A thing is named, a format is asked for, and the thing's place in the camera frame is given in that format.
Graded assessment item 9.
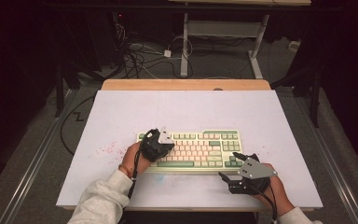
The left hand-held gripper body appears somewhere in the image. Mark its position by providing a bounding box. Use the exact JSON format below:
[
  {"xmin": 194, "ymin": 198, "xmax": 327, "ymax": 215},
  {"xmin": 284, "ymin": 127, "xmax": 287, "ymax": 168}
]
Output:
[{"xmin": 139, "ymin": 126, "xmax": 175, "ymax": 163}]

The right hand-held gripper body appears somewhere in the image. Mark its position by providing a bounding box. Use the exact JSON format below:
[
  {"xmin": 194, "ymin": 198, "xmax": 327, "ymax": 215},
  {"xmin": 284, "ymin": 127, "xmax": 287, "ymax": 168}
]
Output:
[{"xmin": 227, "ymin": 152, "xmax": 279, "ymax": 197}]

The green and cream keyboard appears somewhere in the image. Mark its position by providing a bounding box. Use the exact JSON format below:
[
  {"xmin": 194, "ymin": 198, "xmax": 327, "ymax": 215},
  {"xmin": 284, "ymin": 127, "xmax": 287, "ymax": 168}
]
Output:
[{"xmin": 135, "ymin": 129, "xmax": 244, "ymax": 175}]

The person's left hand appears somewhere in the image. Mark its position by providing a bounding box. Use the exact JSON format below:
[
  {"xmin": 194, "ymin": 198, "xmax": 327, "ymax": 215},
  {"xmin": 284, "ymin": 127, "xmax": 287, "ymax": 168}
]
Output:
[{"xmin": 118, "ymin": 141, "xmax": 154, "ymax": 181}]

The person's right hand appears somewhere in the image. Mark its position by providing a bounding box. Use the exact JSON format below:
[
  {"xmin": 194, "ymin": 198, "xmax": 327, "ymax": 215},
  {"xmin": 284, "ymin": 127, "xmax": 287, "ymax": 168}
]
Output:
[{"xmin": 255, "ymin": 163, "xmax": 295, "ymax": 217}]

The white table cover board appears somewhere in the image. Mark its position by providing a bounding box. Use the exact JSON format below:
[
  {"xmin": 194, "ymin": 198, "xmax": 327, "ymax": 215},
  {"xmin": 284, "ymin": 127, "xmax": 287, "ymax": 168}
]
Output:
[{"xmin": 56, "ymin": 90, "xmax": 324, "ymax": 210}]

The wooden table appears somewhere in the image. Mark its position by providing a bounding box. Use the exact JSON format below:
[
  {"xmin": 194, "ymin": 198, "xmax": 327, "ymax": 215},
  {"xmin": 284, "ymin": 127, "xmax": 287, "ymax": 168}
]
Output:
[{"xmin": 62, "ymin": 78, "xmax": 315, "ymax": 214}]

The black metal stand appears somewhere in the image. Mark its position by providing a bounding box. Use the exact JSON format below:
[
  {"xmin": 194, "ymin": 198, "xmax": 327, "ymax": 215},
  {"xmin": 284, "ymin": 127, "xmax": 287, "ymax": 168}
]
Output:
[{"xmin": 53, "ymin": 60, "xmax": 67, "ymax": 119}]

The white power strip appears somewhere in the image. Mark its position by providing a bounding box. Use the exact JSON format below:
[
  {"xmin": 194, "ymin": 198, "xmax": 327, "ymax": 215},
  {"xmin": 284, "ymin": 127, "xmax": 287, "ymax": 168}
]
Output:
[{"xmin": 287, "ymin": 40, "xmax": 302, "ymax": 52}]

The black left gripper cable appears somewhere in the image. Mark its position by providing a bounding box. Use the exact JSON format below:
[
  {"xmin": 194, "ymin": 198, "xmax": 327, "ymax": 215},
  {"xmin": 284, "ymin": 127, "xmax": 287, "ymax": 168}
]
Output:
[{"xmin": 126, "ymin": 130, "xmax": 157, "ymax": 201}]

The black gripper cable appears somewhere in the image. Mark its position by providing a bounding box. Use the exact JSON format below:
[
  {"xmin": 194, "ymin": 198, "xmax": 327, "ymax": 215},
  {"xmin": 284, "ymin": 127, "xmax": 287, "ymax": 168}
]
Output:
[
  {"xmin": 126, "ymin": 130, "xmax": 157, "ymax": 201},
  {"xmin": 245, "ymin": 182, "xmax": 278, "ymax": 224}
]

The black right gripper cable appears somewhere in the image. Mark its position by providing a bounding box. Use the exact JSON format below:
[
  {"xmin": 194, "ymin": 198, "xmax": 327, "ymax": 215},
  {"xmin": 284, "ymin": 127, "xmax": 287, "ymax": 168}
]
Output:
[{"xmin": 245, "ymin": 182, "xmax": 278, "ymax": 224}]

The aluminium floor rail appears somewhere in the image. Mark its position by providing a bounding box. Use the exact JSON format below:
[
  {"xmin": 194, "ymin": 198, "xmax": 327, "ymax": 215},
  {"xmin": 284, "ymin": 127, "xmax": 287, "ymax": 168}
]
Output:
[
  {"xmin": 0, "ymin": 89, "xmax": 79, "ymax": 224},
  {"xmin": 294, "ymin": 89, "xmax": 358, "ymax": 224}
]

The bundle of floor cables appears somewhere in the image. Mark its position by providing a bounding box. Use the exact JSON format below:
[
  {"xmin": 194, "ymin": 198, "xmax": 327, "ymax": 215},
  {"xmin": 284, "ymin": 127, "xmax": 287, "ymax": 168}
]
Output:
[{"xmin": 113, "ymin": 22, "xmax": 195, "ymax": 79}]

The black floor cable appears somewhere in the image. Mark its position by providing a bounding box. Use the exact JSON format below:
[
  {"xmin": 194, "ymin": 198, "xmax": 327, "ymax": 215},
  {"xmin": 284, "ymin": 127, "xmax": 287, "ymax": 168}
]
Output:
[{"xmin": 59, "ymin": 94, "xmax": 96, "ymax": 157}]

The white metal frame stand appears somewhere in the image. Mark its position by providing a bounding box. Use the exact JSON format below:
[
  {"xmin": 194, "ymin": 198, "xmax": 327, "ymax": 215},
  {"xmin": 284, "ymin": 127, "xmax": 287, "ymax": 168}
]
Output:
[{"xmin": 167, "ymin": 0, "xmax": 312, "ymax": 79}]

